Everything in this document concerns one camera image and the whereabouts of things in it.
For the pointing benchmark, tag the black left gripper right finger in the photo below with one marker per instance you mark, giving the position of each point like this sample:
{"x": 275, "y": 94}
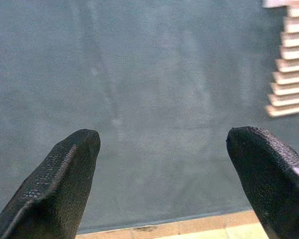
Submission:
{"x": 271, "y": 179}

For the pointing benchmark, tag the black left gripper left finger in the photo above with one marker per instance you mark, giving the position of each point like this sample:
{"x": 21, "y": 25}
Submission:
{"x": 52, "y": 189}

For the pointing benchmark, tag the white slatted window blind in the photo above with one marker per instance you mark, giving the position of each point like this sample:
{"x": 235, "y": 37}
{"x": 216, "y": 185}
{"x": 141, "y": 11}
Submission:
{"x": 292, "y": 67}

